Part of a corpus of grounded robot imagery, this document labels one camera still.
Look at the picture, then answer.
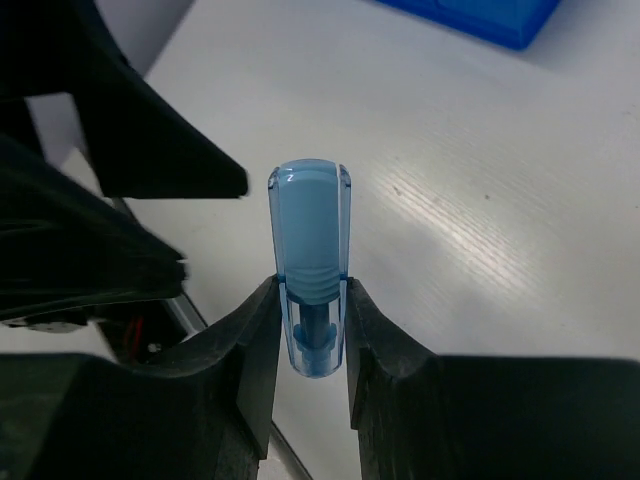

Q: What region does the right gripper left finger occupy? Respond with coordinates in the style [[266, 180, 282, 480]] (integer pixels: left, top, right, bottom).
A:
[[1, 277, 281, 479]]

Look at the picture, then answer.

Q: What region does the blue compartment tray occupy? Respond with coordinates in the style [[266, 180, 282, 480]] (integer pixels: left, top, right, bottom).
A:
[[381, 0, 560, 51]]

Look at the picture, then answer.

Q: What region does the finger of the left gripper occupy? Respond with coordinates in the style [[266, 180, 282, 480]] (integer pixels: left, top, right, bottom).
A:
[[1, 136, 186, 320], [64, 1, 249, 199]]

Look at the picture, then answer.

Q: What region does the blue correction tape case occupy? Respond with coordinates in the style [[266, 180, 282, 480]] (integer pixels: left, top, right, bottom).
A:
[[268, 159, 351, 378]]

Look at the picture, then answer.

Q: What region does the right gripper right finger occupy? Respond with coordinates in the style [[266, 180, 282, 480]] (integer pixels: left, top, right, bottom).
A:
[[345, 279, 639, 479]]

